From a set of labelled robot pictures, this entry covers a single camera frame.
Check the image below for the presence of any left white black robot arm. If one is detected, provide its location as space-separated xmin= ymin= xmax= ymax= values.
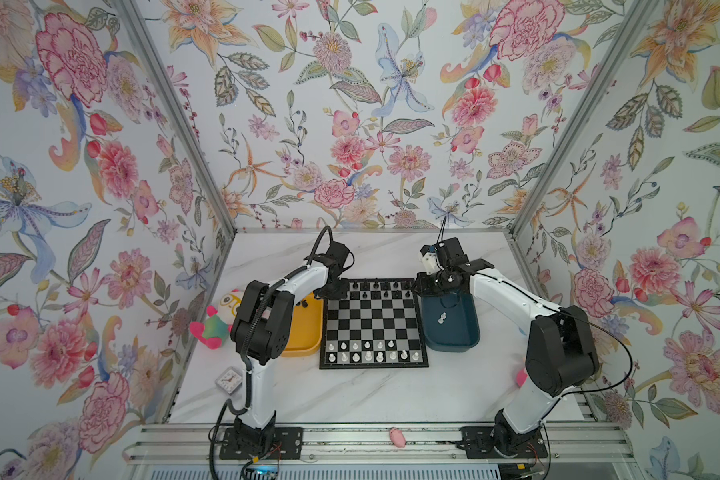
xmin=225 ymin=226 xmax=352 ymax=453

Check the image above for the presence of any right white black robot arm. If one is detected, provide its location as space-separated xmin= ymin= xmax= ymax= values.
xmin=414 ymin=237 xmax=599 ymax=458

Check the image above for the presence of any dark teal plastic tray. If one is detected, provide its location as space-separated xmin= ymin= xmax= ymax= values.
xmin=420 ymin=291 xmax=481 ymax=353

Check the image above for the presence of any black white chessboard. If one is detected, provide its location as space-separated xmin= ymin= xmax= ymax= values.
xmin=319 ymin=278 xmax=429 ymax=370

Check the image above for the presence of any yellow plastic tray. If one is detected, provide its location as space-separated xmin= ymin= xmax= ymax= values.
xmin=282 ymin=294 xmax=324 ymax=357

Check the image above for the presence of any pink striped plush doll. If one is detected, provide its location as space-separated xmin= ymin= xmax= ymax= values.
xmin=515 ymin=369 xmax=528 ymax=387

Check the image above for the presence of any colourful plush toy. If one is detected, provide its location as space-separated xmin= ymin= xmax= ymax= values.
xmin=189 ymin=289 xmax=243 ymax=350

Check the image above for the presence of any small white clock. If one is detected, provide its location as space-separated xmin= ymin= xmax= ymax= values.
xmin=215 ymin=367 xmax=244 ymax=396

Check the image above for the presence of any small pink toy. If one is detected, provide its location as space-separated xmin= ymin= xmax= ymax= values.
xmin=389 ymin=428 xmax=407 ymax=449

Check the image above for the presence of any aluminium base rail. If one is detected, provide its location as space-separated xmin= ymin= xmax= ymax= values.
xmin=123 ymin=422 xmax=635 ymax=466

